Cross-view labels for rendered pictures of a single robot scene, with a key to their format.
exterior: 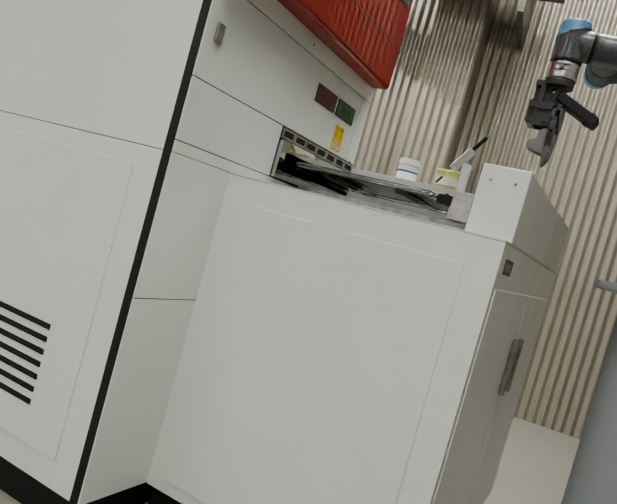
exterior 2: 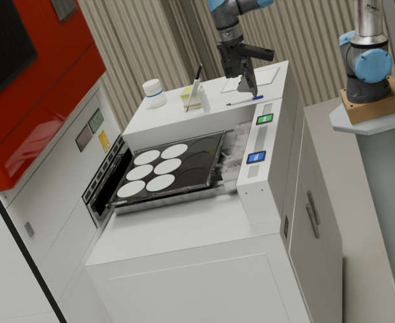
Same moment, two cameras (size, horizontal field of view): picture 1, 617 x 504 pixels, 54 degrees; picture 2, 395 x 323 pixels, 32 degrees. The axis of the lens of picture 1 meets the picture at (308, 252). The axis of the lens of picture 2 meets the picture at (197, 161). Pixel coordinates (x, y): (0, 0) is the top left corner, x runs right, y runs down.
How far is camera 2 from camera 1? 121 cm
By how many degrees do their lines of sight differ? 24
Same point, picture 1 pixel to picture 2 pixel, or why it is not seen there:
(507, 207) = (266, 203)
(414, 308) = (253, 285)
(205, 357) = not seen: outside the picture
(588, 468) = (388, 228)
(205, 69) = (39, 254)
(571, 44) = (224, 16)
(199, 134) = (61, 281)
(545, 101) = (231, 57)
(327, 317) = (208, 311)
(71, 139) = not seen: outside the picture
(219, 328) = not seen: outside the picture
